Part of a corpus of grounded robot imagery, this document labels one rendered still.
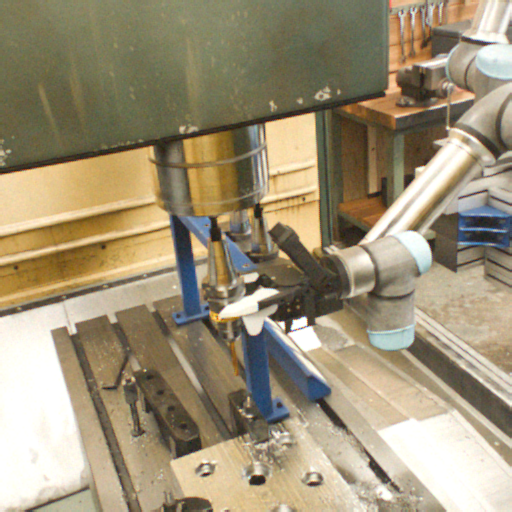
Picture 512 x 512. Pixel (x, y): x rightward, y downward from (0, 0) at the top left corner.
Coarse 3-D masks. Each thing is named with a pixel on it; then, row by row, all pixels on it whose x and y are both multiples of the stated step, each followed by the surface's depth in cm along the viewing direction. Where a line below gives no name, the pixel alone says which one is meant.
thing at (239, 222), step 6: (246, 210) 142; (234, 216) 142; (240, 216) 142; (246, 216) 142; (234, 222) 142; (240, 222) 142; (246, 222) 142; (234, 228) 143; (240, 228) 142; (246, 228) 143
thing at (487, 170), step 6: (432, 144) 201; (438, 144) 199; (444, 144) 198; (504, 156) 185; (510, 156) 185; (498, 162) 184; (504, 162) 184; (510, 162) 185; (486, 168) 189; (492, 168) 190; (498, 168) 191; (504, 168) 193; (480, 174) 191; (486, 174) 190
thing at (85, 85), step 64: (0, 0) 70; (64, 0) 72; (128, 0) 74; (192, 0) 76; (256, 0) 79; (320, 0) 82; (384, 0) 85; (0, 64) 72; (64, 64) 74; (128, 64) 76; (192, 64) 79; (256, 64) 81; (320, 64) 84; (384, 64) 88; (0, 128) 74; (64, 128) 76; (128, 128) 79; (192, 128) 82
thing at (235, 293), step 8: (240, 280) 104; (208, 288) 103; (216, 288) 103; (224, 288) 103; (232, 288) 102; (240, 288) 103; (208, 296) 106; (216, 296) 103; (224, 296) 103; (232, 296) 103; (240, 296) 104; (216, 304) 103; (224, 304) 103
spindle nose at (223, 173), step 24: (168, 144) 89; (192, 144) 88; (216, 144) 88; (240, 144) 90; (264, 144) 95; (168, 168) 91; (192, 168) 89; (216, 168) 89; (240, 168) 91; (264, 168) 94; (168, 192) 92; (192, 192) 91; (216, 192) 91; (240, 192) 92; (264, 192) 96; (192, 216) 93
